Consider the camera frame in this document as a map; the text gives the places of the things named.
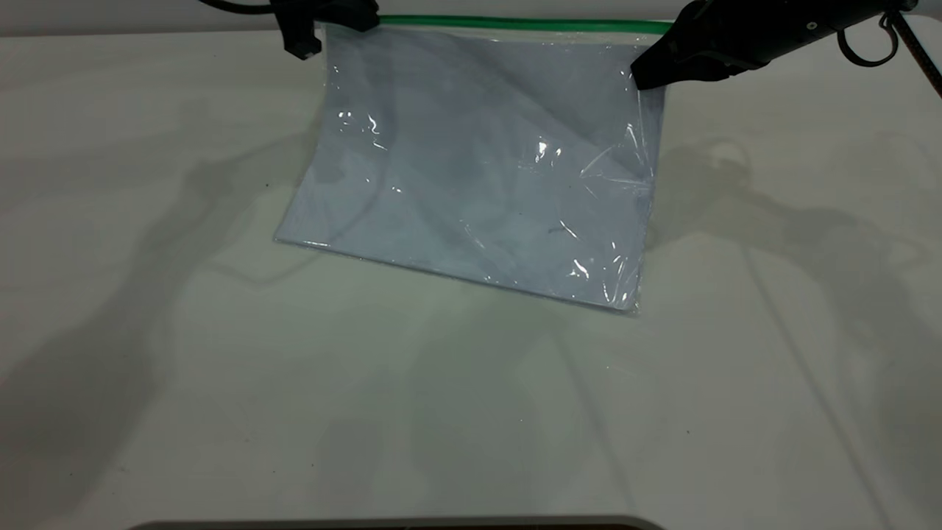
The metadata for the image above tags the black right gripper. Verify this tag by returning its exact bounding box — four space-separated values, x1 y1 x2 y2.
630 0 849 91

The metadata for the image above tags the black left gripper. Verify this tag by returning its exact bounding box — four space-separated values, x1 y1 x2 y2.
268 0 381 62

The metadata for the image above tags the clear zip bag green strip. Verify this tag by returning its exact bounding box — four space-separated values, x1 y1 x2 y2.
274 15 675 317

